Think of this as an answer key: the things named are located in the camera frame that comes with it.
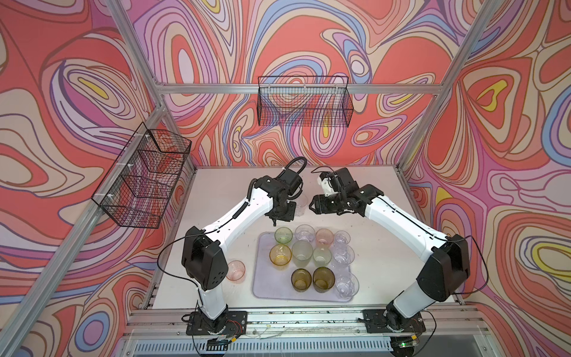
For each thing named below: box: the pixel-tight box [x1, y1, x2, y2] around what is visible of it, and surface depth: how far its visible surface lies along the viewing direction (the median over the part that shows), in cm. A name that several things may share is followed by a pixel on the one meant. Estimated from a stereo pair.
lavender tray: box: [252, 231, 352, 302], surface depth 83 cm
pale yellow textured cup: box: [291, 240, 314, 268], surface depth 83 cm
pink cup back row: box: [315, 227, 334, 249], surface depth 91 cm
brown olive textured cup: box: [312, 266, 336, 294], surface depth 78 cm
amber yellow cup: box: [269, 243, 293, 270], surface depth 86 cm
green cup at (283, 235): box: [274, 226, 294, 244], surface depth 92 cm
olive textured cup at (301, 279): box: [290, 267, 313, 293], surface depth 81 cm
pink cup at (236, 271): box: [226, 260, 247, 285], surface depth 84 cm
